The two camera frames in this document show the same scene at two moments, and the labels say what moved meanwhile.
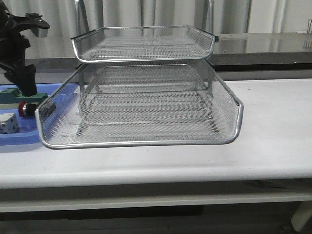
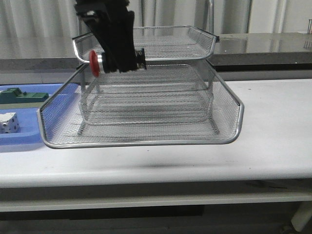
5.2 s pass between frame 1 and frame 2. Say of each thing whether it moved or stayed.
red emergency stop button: moved
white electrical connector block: stayed
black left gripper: moved
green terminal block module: stayed
